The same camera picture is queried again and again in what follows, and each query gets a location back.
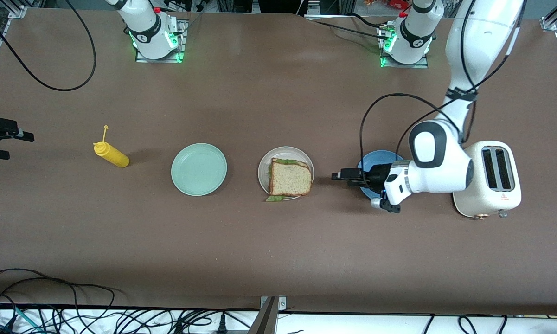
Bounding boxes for green lettuce leaf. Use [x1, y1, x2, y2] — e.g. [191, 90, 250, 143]
[266, 158, 302, 202]

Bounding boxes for yellow mustard squeeze bottle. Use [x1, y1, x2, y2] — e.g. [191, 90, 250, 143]
[93, 125, 130, 168]

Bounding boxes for blue plate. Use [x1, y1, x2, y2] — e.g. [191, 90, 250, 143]
[357, 149, 405, 201]

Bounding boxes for beige plate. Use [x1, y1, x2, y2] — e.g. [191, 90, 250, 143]
[258, 146, 315, 200]

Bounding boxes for pale green plate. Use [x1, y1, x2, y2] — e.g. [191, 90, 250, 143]
[171, 143, 228, 197]

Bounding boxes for white toaster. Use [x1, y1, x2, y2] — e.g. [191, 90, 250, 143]
[452, 141, 523, 220]

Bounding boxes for red orange packet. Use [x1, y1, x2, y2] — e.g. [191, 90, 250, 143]
[364, 0, 411, 11]

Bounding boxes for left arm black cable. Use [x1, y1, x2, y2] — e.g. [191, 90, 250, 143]
[359, 0, 527, 174]

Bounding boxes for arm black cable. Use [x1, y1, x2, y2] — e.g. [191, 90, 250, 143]
[359, 0, 527, 174]
[0, 0, 97, 92]

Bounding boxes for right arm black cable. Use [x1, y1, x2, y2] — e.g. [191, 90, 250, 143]
[0, 0, 97, 92]

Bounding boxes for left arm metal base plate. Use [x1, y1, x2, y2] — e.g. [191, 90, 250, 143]
[378, 23, 429, 69]

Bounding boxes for long black looping cable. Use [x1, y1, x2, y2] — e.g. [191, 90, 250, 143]
[0, 268, 121, 325]

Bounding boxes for thin black base cable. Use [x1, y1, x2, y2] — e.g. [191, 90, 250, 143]
[314, 20, 390, 40]
[350, 13, 389, 28]

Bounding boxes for grey metal table bracket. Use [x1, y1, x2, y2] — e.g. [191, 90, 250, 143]
[248, 296, 288, 334]

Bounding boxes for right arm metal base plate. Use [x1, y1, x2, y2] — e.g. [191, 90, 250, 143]
[135, 19, 187, 64]

